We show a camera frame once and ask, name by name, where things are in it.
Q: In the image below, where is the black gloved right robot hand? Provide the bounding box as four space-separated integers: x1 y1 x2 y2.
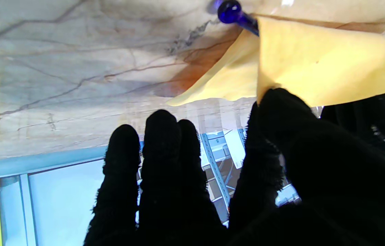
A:
83 88 385 246

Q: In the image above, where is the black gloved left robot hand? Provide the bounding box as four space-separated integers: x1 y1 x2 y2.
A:
320 92 385 164

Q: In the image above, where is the yellow cloth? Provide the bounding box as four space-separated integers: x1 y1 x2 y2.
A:
165 16 385 108

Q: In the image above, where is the blue glass rod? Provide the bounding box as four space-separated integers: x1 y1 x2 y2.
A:
212 0 260 37

